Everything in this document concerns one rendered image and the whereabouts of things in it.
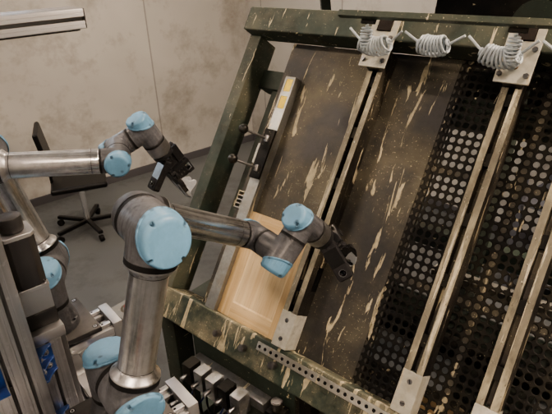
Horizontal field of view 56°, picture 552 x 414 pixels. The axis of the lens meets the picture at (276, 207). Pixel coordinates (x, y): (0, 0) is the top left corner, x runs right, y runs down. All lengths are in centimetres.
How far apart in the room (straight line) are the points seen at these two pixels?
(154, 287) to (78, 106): 436
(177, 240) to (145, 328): 22
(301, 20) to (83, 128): 367
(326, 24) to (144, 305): 128
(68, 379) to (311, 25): 145
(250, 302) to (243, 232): 62
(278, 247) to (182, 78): 462
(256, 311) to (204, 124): 434
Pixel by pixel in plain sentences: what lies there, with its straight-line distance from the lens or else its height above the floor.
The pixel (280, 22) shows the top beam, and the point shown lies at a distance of 216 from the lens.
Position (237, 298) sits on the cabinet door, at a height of 95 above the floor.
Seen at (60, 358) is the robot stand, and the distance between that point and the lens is 160.
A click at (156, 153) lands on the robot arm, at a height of 155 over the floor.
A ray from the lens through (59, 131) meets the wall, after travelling 539.
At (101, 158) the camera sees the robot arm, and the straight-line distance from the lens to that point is 160.
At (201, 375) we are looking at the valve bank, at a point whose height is 76.
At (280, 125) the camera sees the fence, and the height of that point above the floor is 152.
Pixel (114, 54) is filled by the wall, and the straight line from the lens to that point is 548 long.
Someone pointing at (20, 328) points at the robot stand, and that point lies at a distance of 144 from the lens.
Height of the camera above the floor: 213
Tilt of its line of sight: 26 degrees down
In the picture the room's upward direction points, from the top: 2 degrees counter-clockwise
